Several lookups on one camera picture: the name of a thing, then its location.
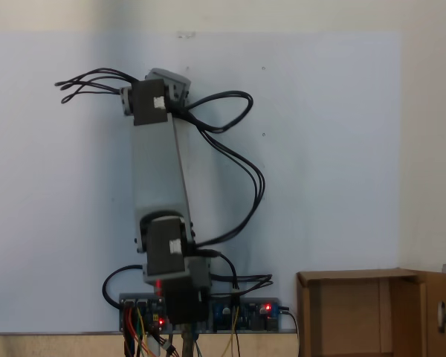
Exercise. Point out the blue circuit board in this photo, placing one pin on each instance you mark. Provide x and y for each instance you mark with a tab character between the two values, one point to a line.
256	314

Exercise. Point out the brown cardboard box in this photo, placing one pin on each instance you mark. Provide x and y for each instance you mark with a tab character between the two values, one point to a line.
405	316

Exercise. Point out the brown wooden post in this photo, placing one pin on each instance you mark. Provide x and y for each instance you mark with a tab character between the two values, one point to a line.
187	344

